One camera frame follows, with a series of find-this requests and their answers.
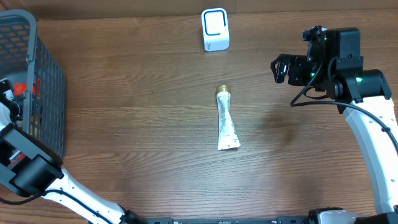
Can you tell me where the white tube gold cap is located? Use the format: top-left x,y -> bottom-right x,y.
216,85 -> 241,151

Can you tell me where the orange spaghetti packet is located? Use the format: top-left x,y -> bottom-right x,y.
13,80 -> 40,96

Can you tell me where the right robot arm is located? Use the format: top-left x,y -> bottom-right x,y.
271,26 -> 397,223

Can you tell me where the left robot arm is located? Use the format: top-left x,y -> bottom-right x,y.
1,78 -> 145,224

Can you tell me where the white barcode scanner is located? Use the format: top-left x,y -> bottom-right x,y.
201,7 -> 230,52

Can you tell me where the grey plastic shopping basket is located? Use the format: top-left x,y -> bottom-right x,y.
1,9 -> 67,157

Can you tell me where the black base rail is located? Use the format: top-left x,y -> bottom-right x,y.
145,216 -> 309,224

